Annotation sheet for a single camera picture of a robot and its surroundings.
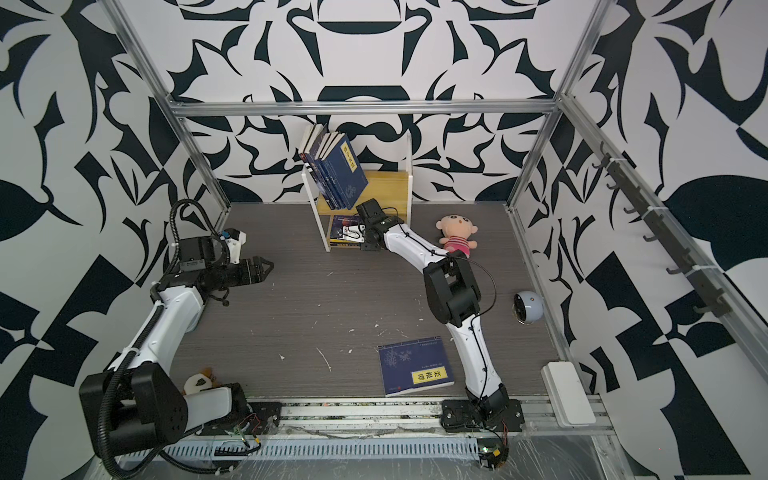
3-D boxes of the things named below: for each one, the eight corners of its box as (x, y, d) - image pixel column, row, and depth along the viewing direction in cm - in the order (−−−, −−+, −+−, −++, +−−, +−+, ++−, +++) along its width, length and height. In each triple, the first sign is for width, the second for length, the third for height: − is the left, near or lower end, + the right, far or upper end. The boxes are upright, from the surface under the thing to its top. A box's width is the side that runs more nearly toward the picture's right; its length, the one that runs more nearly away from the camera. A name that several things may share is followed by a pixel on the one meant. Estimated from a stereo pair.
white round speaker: (513, 327, 92) (525, 313, 84) (507, 306, 97) (518, 290, 89) (533, 327, 92) (547, 313, 84) (526, 306, 97) (539, 290, 89)
